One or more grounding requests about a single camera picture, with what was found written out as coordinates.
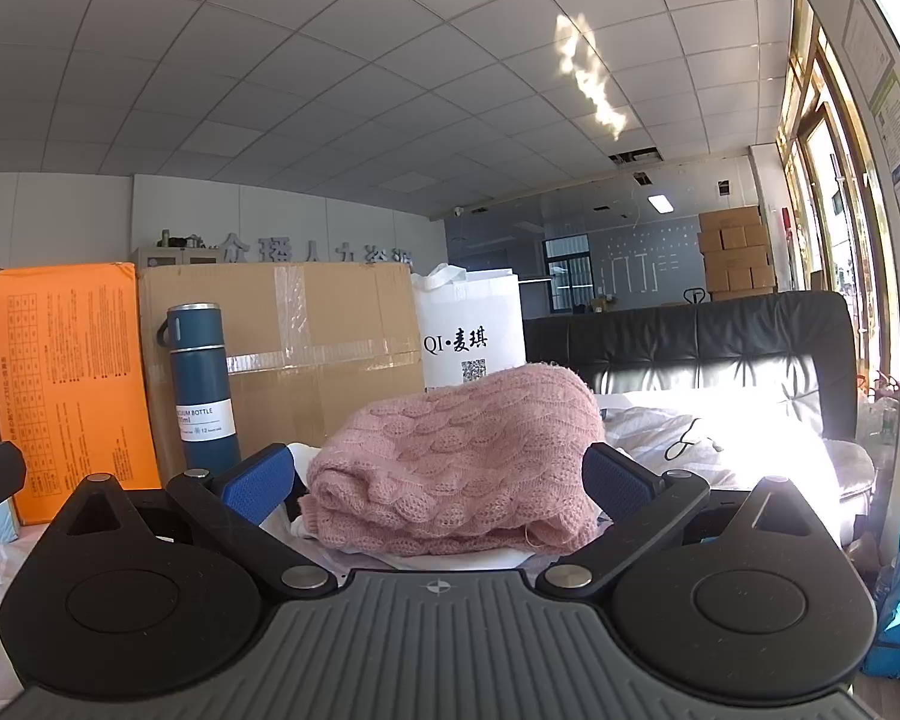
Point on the black leather sofa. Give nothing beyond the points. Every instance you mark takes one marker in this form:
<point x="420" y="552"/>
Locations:
<point x="645" y="345"/>

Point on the white duvet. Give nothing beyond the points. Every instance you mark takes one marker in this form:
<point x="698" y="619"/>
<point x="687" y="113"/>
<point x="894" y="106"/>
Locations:
<point x="757" y="450"/>

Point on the dark blue vacuum bottle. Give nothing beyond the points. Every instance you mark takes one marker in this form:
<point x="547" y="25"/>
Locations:
<point x="202" y="382"/>

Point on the stack of cardboard boxes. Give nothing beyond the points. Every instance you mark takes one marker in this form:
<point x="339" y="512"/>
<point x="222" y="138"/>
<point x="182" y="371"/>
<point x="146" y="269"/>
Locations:
<point x="735" y="255"/>

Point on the gold framed window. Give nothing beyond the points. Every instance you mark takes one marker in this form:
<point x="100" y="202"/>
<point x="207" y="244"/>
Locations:
<point x="825" y="142"/>

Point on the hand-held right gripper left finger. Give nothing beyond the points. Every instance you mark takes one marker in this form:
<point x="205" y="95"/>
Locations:
<point x="259" y="484"/>

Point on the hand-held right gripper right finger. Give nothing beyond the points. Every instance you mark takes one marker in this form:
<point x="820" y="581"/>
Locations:
<point x="619" y="480"/>

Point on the ceiling light panel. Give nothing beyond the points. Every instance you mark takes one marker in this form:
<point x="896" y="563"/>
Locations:
<point x="659" y="203"/>

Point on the pink knit sweater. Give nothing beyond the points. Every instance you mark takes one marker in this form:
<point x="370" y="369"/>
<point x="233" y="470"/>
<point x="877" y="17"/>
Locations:
<point x="450" y="457"/>

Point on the white framed wall notice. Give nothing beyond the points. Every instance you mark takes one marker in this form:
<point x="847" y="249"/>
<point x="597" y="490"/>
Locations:
<point x="868" y="45"/>

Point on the white paper bag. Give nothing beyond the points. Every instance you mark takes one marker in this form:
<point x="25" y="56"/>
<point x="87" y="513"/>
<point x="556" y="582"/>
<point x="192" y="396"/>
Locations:
<point x="465" y="322"/>

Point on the brown cardboard box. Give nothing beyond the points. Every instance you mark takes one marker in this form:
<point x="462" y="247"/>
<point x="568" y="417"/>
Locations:
<point x="322" y="315"/>

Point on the orange printed sheet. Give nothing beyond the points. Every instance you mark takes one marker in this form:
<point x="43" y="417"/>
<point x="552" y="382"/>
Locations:
<point x="67" y="360"/>

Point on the grey cabinet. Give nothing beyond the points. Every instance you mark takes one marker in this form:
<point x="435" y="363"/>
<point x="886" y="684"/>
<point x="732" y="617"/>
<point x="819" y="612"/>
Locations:
<point x="172" y="258"/>

